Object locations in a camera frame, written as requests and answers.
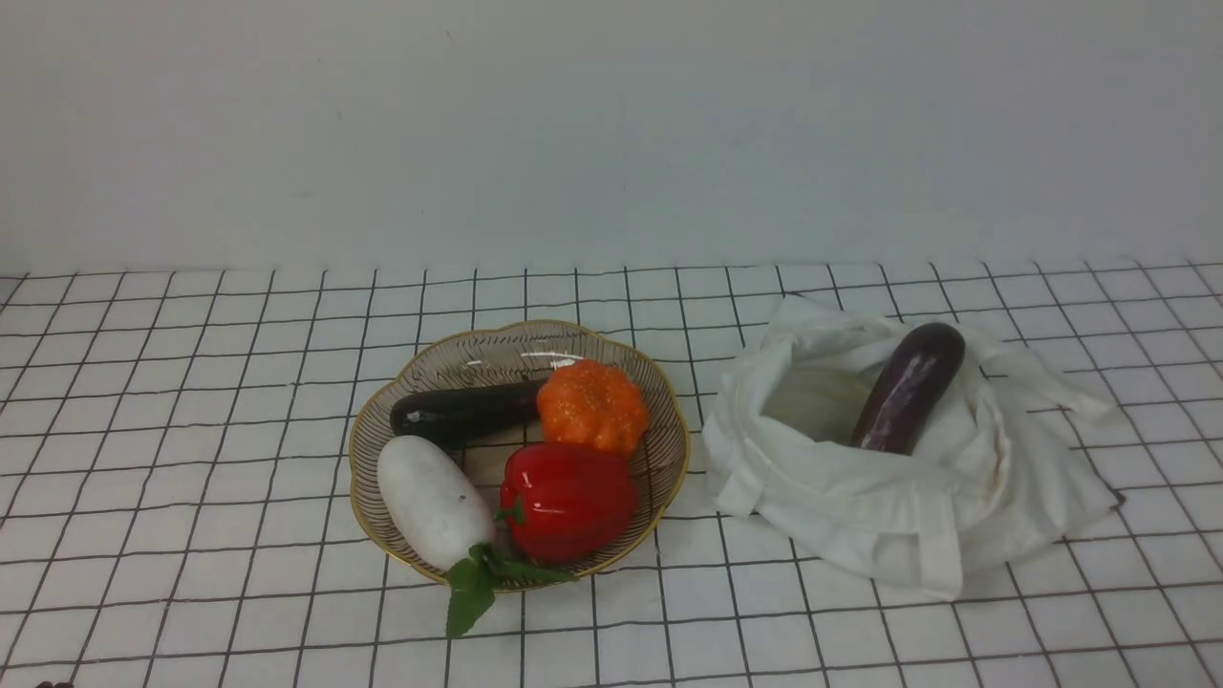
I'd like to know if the white grid tablecloth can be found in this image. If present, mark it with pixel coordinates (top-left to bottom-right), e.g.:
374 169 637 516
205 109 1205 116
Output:
1 257 1222 687

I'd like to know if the light purple eggplant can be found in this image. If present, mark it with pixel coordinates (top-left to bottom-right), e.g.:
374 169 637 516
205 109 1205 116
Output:
848 321 966 456

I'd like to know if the white cloth bag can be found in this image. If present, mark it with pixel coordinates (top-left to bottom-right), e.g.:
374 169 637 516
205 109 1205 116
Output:
702 296 1120 601

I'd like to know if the dark purple eggplant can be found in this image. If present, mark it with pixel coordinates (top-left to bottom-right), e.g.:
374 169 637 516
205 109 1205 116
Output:
389 379 545 448

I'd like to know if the red bell pepper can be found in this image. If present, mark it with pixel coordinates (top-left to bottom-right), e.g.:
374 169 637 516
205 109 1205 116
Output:
499 441 638 566

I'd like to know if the small orange pumpkin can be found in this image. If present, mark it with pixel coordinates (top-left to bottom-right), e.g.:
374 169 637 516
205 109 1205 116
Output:
536 358 649 459

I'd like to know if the white radish with leaves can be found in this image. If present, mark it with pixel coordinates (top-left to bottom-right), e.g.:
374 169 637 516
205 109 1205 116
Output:
378 436 575 639

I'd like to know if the gold-rimmed striped bowl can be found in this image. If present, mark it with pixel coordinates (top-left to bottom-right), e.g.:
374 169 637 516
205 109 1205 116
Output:
349 319 692 584

